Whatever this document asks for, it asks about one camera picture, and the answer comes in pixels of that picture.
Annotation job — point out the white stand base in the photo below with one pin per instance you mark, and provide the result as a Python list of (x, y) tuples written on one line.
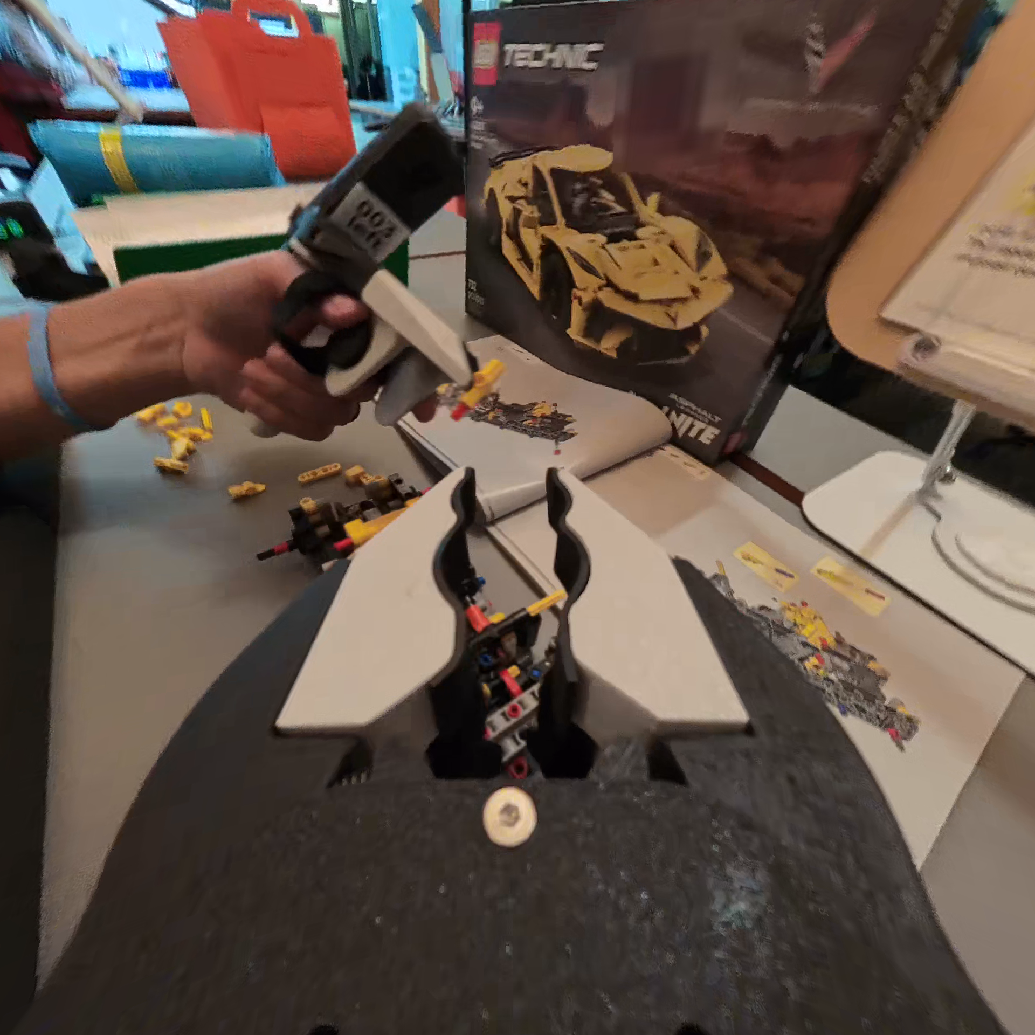
[(873, 517)]

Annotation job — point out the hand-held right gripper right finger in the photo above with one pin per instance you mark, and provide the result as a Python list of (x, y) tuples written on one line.
[(647, 647)]

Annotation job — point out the blue wristband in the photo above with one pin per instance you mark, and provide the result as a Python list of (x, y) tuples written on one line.
[(44, 364)]

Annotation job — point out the pile of grey lego pieces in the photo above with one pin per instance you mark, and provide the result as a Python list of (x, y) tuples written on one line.
[(825, 655)]

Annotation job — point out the black device with green lights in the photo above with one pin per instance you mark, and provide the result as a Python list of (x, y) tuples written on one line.
[(40, 251)]

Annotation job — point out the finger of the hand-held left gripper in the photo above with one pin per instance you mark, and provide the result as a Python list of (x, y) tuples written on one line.
[(416, 323), (404, 392)]

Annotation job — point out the blue rolled mat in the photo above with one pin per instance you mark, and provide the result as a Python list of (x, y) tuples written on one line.
[(186, 162)]

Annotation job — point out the orange bag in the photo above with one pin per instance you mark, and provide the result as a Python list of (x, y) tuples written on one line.
[(275, 81)]

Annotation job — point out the small yellow red lego piece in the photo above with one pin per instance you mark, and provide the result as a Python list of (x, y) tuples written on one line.
[(481, 384)]

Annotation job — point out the yellow lego beam piece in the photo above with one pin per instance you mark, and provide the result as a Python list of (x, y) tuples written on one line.
[(319, 473), (247, 489)]

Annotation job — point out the wooden stick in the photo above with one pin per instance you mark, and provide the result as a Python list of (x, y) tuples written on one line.
[(81, 61)]

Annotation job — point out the person's left forearm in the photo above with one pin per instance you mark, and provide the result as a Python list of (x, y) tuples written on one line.
[(121, 356)]

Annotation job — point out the wooden display board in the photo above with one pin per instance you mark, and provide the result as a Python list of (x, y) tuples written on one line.
[(889, 242)]

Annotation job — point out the metal stand post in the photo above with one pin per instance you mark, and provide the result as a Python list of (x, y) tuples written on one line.
[(946, 453)]

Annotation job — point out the green and white box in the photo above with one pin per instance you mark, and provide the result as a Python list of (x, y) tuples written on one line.
[(210, 234)]

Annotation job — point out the pile of yellow lego pieces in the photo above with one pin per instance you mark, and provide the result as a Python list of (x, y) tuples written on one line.
[(182, 437)]

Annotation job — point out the dark lego set box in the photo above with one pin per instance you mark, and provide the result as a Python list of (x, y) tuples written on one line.
[(728, 202)]

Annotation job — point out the grey lego chassis assembly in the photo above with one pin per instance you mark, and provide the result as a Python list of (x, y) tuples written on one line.
[(509, 647)]

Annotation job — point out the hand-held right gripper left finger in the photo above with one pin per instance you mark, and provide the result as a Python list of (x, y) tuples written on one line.
[(380, 639)]

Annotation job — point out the yellow paper label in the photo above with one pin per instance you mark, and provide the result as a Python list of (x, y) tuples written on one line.
[(764, 566), (849, 586)]

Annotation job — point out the black yellow lego assembly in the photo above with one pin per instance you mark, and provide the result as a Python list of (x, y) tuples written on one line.
[(331, 521)]

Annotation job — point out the person's left hand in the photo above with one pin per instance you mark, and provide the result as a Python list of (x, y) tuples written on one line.
[(234, 331)]

